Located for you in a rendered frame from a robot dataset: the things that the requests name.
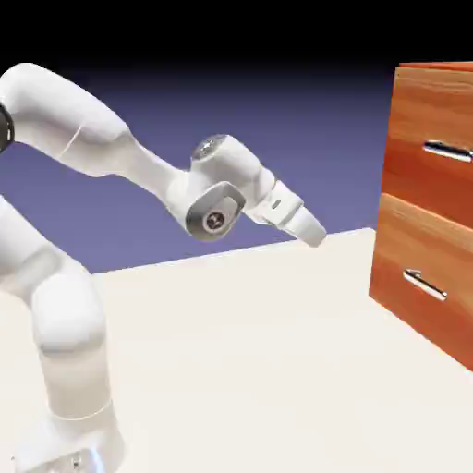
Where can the tall wooden drawer front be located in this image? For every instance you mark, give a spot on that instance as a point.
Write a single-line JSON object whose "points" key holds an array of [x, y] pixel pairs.
{"points": [[421, 122]]}

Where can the short wooden drawer front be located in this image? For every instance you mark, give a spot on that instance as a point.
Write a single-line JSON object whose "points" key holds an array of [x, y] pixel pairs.
{"points": [[406, 240]]}

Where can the orange wooden cabinet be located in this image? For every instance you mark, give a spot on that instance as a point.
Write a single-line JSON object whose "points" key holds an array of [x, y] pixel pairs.
{"points": [[425, 221]]}

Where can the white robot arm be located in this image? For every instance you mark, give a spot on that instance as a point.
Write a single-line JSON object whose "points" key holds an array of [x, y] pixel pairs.
{"points": [[85, 136]]}

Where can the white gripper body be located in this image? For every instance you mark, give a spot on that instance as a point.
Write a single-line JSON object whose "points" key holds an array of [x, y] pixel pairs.
{"points": [[308, 225]]}

